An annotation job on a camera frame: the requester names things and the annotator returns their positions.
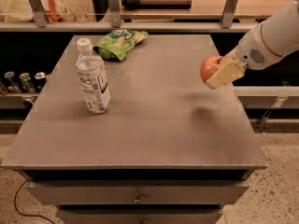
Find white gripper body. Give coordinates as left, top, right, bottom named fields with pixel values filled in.
left=235, top=24, right=282, bottom=70

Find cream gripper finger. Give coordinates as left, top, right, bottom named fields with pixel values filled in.
left=218, top=49, right=238, bottom=63
left=206, top=59, right=247, bottom=90

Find red apple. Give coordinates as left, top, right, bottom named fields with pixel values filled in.
left=200, top=56, right=222, bottom=83

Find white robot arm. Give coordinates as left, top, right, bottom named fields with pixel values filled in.
left=200, top=1, right=299, bottom=90

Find green rice chip bag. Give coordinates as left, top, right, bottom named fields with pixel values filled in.
left=93, top=29, right=149, bottom=61

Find white orange plastic bag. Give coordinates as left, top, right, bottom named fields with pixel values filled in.
left=1, top=0, right=76, bottom=22

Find grey drawer cabinet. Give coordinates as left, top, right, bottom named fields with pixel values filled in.
left=2, top=35, right=267, bottom=211

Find clear plastic water bottle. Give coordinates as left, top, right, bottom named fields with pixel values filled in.
left=75, top=38, right=110, bottom=114

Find lower drawer with knob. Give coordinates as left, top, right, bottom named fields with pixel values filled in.
left=57, top=208, right=222, bottom=224

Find drawer with knob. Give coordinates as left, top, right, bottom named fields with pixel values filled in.
left=57, top=208, right=222, bottom=224
left=25, top=180, right=249, bottom=205

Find right metal can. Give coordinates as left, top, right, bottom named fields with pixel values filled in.
left=35, top=72, right=46, bottom=91

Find middle metal can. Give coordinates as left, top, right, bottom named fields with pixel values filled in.
left=19, top=73, right=36, bottom=93

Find upper drawer with knob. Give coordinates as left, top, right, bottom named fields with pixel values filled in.
left=25, top=180, right=249, bottom=205

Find right metal bracket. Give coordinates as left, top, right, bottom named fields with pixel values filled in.
left=221, top=0, right=238, bottom=28

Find metal bracket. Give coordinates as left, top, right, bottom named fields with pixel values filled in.
left=108, top=0, right=121, bottom=28
left=28, top=0, right=49, bottom=28
left=221, top=0, right=238, bottom=28

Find middle metal bracket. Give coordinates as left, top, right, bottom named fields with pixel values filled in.
left=108, top=0, right=121, bottom=28

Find left metal bracket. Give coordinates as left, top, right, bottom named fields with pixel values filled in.
left=28, top=0, right=49, bottom=28

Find black floor cable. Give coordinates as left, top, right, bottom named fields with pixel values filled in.
left=13, top=179, right=56, bottom=224

